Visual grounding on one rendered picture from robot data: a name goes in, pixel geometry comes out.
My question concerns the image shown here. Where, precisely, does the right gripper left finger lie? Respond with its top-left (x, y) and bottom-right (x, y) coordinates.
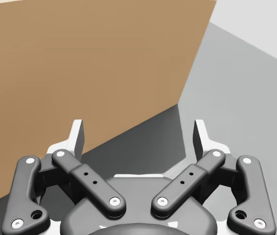
top-left (0, 119), bottom-right (127, 235)

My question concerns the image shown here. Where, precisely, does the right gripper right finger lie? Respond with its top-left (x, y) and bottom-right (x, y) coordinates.
top-left (151, 119), bottom-right (277, 235)

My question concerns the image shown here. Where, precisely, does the tall board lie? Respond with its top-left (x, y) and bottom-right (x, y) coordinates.
top-left (0, 0), bottom-right (217, 209)

